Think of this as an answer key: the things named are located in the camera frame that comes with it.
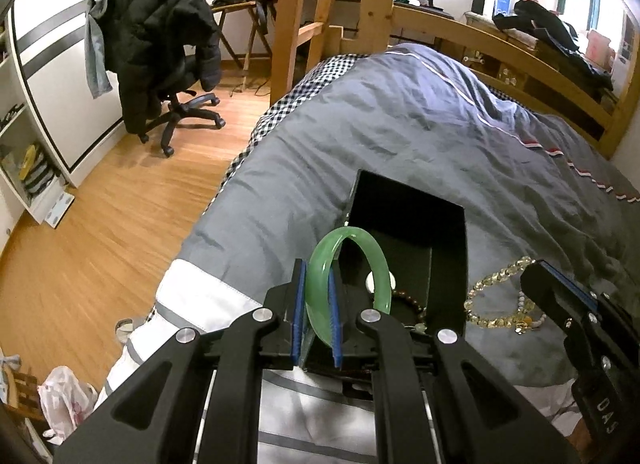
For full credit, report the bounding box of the yellow crystal bead bracelet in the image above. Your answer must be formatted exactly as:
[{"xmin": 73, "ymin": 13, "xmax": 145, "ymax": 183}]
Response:
[{"xmin": 463, "ymin": 255, "xmax": 536, "ymax": 337}]

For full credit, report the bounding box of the white sliding wardrobe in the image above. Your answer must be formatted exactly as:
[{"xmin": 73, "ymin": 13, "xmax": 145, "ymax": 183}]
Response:
[{"xmin": 11, "ymin": 0, "xmax": 124, "ymax": 186}]

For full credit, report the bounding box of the white open shelf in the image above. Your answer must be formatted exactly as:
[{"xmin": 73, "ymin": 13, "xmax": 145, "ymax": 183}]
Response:
[{"xmin": 1, "ymin": 13, "xmax": 74, "ymax": 228}]

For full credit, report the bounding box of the person's right hand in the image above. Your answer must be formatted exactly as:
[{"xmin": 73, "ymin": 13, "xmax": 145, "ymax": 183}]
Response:
[{"xmin": 567, "ymin": 418, "xmax": 603, "ymax": 464}]

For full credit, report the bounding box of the light blue denim shirt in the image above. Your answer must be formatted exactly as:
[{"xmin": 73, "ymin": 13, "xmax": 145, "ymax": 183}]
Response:
[{"xmin": 85, "ymin": 0, "xmax": 113, "ymax": 99}]

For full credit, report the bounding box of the black office chair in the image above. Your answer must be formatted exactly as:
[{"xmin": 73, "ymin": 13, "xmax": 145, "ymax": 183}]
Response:
[{"xmin": 138, "ymin": 54, "xmax": 226, "ymax": 158}]

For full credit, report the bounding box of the white plastic bag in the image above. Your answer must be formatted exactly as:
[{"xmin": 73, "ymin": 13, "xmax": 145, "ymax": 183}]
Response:
[{"xmin": 37, "ymin": 366, "xmax": 99, "ymax": 446}]

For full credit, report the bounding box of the grey duvet cover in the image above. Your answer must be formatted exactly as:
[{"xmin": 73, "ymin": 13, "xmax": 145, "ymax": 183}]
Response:
[{"xmin": 96, "ymin": 45, "xmax": 639, "ymax": 463}]

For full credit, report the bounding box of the wooden folding desk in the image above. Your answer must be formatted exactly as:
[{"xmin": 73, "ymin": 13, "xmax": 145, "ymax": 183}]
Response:
[{"xmin": 212, "ymin": 0, "xmax": 277, "ymax": 92}]

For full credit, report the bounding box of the brown bead bracelet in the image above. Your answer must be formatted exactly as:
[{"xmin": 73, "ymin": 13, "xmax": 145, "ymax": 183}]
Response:
[{"xmin": 389, "ymin": 291, "xmax": 426, "ymax": 323}]

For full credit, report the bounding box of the green jade bangle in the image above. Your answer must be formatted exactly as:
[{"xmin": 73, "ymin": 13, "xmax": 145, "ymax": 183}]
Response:
[{"xmin": 304, "ymin": 226, "xmax": 392, "ymax": 348}]

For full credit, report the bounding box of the wooden bunk bed frame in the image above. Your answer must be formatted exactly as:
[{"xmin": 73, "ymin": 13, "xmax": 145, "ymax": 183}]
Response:
[{"xmin": 269, "ymin": 0, "xmax": 640, "ymax": 160}]

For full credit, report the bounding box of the black jewelry box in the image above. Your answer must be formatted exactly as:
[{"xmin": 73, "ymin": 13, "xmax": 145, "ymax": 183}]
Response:
[{"xmin": 347, "ymin": 169, "xmax": 468, "ymax": 335}]

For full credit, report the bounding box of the white round pearl compact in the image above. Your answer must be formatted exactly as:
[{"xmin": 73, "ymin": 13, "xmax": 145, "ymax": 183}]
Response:
[{"xmin": 366, "ymin": 271, "xmax": 375, "ymax": 294}]

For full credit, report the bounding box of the black puffer jacket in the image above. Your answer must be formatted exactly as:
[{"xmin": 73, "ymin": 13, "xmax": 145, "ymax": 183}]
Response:
[{"xmin": 99, "ymin": 0, "xmax": 221, "ymax": 135}]

